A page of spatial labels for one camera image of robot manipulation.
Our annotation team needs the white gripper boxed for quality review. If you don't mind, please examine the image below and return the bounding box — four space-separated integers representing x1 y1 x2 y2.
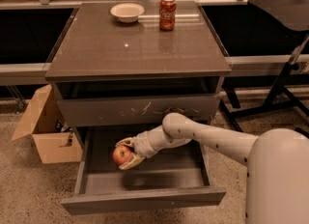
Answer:
115 131 157 170

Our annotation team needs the red apple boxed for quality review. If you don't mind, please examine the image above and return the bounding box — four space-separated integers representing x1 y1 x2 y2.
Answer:
112 145 131 166

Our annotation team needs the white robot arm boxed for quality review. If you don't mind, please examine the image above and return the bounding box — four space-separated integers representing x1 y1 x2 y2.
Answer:
118 113 309 224

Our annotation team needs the open grey drawer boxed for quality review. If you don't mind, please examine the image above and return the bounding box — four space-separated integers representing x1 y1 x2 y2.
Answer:
62 125 226 215

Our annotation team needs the grey drawer cabinet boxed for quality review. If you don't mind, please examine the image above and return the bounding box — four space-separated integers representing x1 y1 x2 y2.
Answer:
46 2 230 130

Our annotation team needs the cardboard box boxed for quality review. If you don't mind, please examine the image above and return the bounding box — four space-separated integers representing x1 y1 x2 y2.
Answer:
12 85 82 163

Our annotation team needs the white bowl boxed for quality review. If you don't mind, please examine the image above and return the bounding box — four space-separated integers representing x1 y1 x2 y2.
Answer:
110 3 145 23

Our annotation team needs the red cola can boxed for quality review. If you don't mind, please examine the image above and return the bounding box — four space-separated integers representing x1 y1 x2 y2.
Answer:
159 0 177 31

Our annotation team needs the black rolling stand table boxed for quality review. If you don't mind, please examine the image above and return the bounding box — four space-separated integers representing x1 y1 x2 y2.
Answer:
219 0 309 131

